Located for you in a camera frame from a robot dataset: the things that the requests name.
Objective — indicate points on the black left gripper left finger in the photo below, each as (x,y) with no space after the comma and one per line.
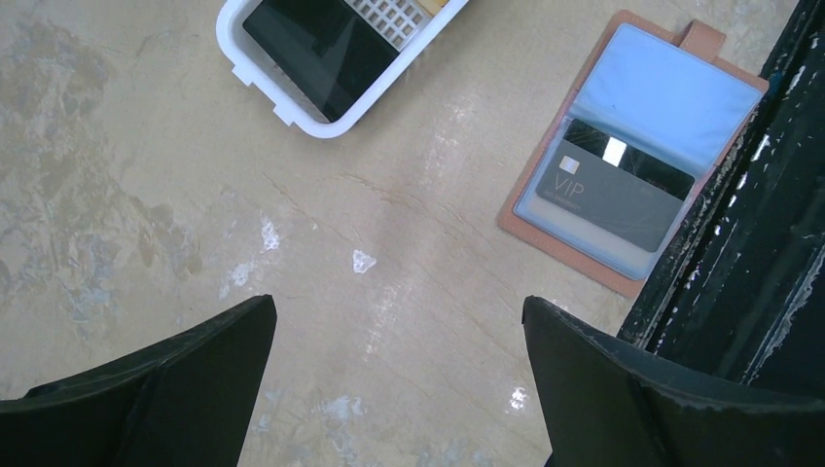
(183,401)

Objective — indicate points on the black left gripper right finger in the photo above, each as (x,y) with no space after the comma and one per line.
(609,403)

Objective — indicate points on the black VIP card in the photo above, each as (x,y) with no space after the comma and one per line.
(614,186)

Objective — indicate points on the tan leather card holder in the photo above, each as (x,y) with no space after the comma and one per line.
(648,119)

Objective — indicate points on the gold magnetic stripe card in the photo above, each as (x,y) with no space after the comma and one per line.
(432,7)

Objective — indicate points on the white plastic basket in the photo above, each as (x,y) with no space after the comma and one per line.
(404,24)

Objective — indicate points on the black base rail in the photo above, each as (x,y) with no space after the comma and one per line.
(739,293)

